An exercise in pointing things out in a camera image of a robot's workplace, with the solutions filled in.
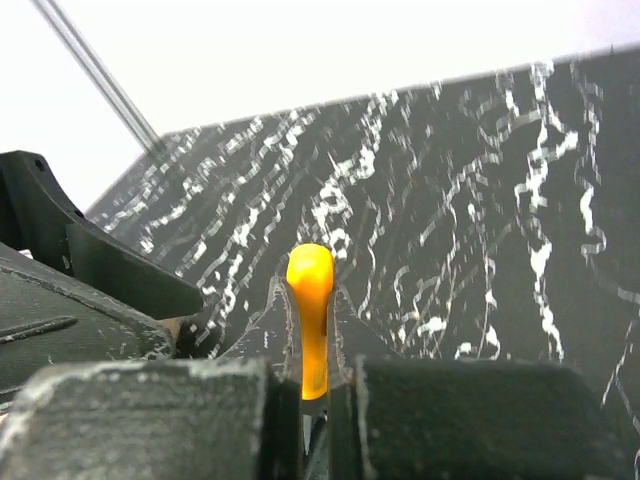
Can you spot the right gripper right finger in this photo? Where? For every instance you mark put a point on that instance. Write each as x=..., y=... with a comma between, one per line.
x=348, y=337

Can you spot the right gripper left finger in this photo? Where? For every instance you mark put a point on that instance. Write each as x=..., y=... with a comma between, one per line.
x=271, y=340

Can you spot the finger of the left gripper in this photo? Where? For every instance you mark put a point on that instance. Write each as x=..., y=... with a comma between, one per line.
x=38, y=216
x=48, y=318

